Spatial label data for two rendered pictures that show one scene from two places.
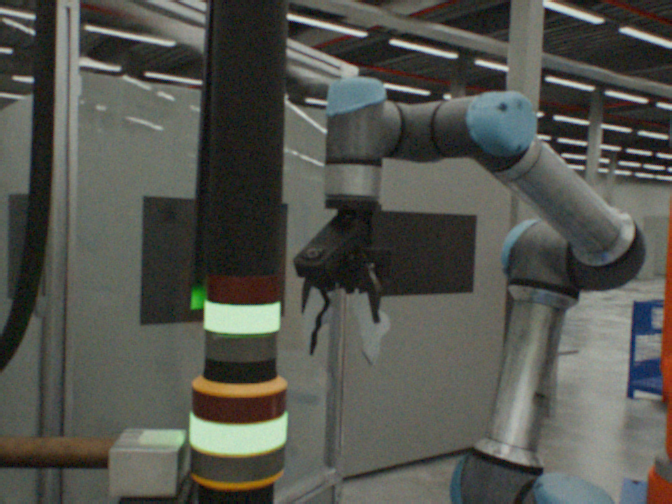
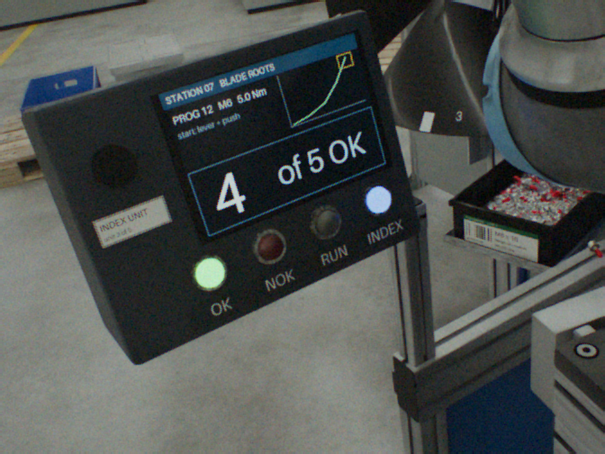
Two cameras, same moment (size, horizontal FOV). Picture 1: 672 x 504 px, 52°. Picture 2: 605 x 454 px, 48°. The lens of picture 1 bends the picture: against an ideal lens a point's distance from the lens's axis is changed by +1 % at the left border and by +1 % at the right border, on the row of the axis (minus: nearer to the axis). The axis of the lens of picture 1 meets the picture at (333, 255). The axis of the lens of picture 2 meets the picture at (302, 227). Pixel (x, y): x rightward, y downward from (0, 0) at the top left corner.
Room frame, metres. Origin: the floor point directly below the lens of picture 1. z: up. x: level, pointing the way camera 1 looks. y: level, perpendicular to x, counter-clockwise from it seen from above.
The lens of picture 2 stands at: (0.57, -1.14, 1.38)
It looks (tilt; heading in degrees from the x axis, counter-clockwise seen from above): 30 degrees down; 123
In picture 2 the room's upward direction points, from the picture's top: 10 degrees counter-clockwise
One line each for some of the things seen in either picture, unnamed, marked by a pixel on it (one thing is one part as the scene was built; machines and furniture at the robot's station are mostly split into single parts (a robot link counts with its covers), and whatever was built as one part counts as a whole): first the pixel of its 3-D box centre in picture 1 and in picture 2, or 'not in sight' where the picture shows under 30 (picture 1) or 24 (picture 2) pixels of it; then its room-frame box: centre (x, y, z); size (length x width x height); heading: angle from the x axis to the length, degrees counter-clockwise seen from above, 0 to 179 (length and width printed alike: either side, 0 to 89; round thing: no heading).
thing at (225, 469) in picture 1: (237, 452); not in sight; (0.31, 0.04, 1.54); 0.04 x 0.04 x 0.01
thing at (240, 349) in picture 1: (241, 342); not in sight; (0.31, 0.04, 1.60); 0.03 x 0.03 x 0.01
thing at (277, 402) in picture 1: (239, 397); not in sight; (0.31, 0.04, 1.57); 0.04 x 0.04 x 0.01
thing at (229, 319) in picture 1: (242, 314); not in sight; (0.31, 0.04, 1.61); 0.03 x 0.03 x 0.01
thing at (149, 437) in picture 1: (161, 453); not in sight; (0.31, 0.08, 1.54); 0.02 x 0.02 x 0.02; 3
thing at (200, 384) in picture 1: (238, 424); not in sight; (0.31, 0.04, 1.56); 0.04 x 0.04 x 0.05
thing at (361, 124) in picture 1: (357, 124); not in sight; (0.89, -0.02, 1.78); 0.09 x 0.08 x 0.11; 128
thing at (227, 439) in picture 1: (238, 424); not in sight; (0.31, 0.04, 1.56); 0.04 x 0.04 x 0.01
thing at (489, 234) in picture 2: not in sight; (536, 202); (0.39, -0.20, 0.85); 0.22 x 0.17 x 0.07; 74
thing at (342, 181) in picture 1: (350, 184); not in sight; (0.89, -0.02, 1.70); 0.08 x 0.08 x 0.05
